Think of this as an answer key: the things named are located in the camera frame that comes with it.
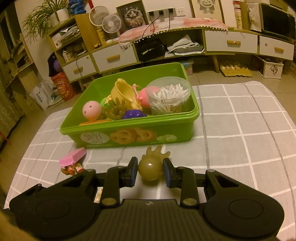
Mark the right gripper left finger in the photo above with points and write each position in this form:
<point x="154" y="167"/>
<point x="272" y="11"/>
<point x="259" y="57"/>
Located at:
<point x="116" y="178"/>

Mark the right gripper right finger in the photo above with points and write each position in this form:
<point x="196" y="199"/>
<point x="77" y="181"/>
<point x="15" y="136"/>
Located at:
<point x="184" y="179"/>

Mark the small figurine toy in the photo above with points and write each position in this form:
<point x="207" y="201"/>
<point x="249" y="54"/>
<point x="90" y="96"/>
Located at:
<point x="72" y="169"/>

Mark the pink eraser block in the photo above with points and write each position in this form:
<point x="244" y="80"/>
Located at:
<point x="73" y="157"/>

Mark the orange toy slice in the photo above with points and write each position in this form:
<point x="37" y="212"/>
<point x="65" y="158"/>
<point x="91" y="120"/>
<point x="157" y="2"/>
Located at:
<point x="94" y="122"/>

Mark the purple toy grapes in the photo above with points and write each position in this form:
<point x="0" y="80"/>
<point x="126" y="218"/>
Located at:
<point x="134" y="113"/>

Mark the brown toy crown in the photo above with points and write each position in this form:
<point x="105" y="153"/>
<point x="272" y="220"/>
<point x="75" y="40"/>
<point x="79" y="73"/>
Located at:
<point x="115" y="110"/>

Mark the pink dotted toy ball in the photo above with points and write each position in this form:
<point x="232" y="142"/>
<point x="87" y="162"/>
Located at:
<point x="92" y="110"/>

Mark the green toy vegetable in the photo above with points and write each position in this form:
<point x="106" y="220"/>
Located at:
<point x="105" y="102"/>

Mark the clear cotton swab jar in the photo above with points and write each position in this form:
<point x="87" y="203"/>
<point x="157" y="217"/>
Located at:
<point x="168" y="95"/>

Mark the pink pig toy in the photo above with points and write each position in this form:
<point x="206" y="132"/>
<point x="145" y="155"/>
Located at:
<point x="142" y="96"/>

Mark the yellow toy pot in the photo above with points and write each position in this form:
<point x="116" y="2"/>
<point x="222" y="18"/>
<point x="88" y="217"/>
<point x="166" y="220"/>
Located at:
<point x="123" y="91"/>

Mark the orange red gift bag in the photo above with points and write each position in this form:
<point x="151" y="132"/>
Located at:
<point x="63" y="86"/>

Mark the white plastic bag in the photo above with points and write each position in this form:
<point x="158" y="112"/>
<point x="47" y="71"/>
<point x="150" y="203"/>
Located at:
<point x="43" y="95"/>

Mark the clear plastic storage bin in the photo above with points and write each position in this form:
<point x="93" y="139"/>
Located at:
<point x="188" y="65"/>

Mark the egg tray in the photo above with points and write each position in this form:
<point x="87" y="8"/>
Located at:
<point x="234" y="69"/>

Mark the folded papers in shelf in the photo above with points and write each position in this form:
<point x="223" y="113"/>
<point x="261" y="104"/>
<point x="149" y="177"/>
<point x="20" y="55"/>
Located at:
<point x="185" y="46"/>

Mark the black bag in shelf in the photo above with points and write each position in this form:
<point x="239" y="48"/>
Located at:
<point x="149" y="49"/>

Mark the wooden tv cabinet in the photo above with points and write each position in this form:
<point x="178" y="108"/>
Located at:
<point x="79" y="52"/>

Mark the white carved wooden box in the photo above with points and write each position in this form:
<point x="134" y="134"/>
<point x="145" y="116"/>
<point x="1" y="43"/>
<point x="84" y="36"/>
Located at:
<point x="268" y="67"/>

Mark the pink table runner cloth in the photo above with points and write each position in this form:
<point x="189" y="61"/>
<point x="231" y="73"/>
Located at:
<point x="146" y="31"/>

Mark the small white desk fan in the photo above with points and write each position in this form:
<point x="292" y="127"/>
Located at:
<point x="111" y="23"/>

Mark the framed cat picture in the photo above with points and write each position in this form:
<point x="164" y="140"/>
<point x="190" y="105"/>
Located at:
<point x="133" y="15"/>

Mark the large white desk fan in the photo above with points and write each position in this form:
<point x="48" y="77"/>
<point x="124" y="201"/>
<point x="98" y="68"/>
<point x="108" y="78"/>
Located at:
<point x="97" y="14"/>

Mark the framed cartoon girl picture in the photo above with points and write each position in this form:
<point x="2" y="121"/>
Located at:
<point x="211" y="9"/>

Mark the potted green plant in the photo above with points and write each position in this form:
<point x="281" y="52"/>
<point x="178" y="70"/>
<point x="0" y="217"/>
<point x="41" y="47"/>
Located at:
<point x="37" y="22"/>

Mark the blue stitch plush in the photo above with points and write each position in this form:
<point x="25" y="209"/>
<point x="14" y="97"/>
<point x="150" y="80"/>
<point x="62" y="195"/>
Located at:
<point x="76" y="7"/>

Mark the black microwave oven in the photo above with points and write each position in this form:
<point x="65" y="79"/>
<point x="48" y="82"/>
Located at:
<point x="277" y="22"/>

